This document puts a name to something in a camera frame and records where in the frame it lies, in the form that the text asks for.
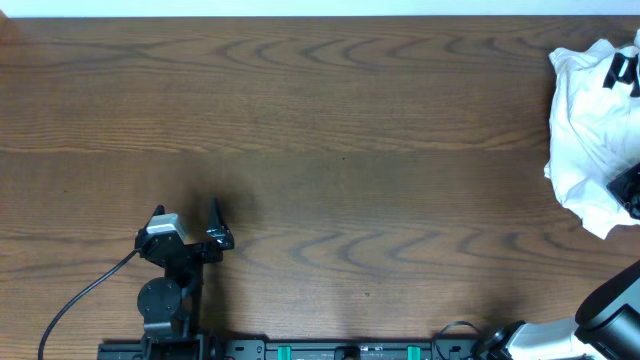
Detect white t-shirt black print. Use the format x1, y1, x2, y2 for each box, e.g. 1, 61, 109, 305
544, 38, 639, 239

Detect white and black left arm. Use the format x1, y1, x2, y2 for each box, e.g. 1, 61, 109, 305
134, 199, 234, 359

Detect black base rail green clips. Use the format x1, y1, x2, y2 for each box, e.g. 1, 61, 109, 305
96, 335, 486, 360

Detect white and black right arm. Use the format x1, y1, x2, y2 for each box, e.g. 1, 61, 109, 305
467, 262, 639, 359

